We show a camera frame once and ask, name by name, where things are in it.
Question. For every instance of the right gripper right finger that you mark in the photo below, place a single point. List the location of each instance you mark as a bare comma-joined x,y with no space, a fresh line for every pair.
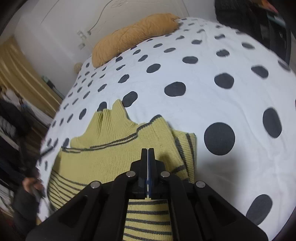
155,180

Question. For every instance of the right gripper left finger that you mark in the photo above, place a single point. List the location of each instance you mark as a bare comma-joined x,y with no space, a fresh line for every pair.
139,181

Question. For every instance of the yellow striped knit sweater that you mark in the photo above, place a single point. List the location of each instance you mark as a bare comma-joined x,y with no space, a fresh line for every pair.
108,147

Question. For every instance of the person's left hand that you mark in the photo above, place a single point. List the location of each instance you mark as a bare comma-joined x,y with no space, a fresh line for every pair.
33,186

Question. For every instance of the white polka dot duvet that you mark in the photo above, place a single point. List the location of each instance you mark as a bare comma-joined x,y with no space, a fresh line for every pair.
218,83

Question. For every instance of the beige round plush toy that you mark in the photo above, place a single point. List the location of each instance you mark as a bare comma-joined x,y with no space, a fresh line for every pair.
77,67

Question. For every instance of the mustard yellow pillow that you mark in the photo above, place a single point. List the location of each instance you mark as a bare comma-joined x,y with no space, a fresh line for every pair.
125,38

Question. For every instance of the gold curtain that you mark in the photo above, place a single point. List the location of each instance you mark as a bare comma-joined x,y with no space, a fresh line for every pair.
18,75

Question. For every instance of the black backpack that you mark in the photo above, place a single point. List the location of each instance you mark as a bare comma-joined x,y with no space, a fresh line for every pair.
245,16

